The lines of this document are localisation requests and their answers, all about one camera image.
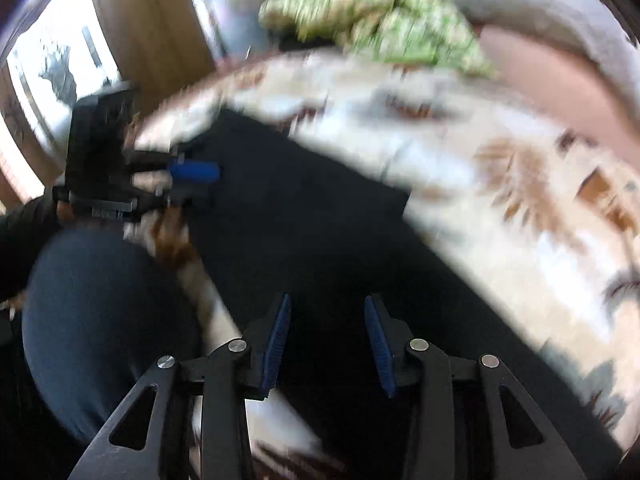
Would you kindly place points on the leaf print bed sheet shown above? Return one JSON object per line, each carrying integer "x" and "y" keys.
{"x": 500, "y": 180}

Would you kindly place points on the person's leg in dark trousers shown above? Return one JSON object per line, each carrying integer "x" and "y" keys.
{"x": 100, "y": 330}

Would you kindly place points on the black pants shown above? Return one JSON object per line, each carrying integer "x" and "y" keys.
{"x": 320, "y": 240}

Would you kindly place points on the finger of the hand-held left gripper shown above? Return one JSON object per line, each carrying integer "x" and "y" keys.
{"x": 195, "y": 170}
{"x": 177, "y": 196}

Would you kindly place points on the green floral cloth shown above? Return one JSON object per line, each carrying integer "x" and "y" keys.
{"x": 380, "y": 5}

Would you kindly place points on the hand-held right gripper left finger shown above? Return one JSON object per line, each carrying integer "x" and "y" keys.
{"x": 276, "y": 340}

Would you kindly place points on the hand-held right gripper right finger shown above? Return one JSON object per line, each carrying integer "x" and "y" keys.
{"x": 378, "y": 340}

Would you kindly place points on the pink pillow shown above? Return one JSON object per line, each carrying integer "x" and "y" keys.
{"x": 560, "y": 80}

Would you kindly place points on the brown curtain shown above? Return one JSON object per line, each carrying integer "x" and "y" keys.
{"x": 155, "y": 25}

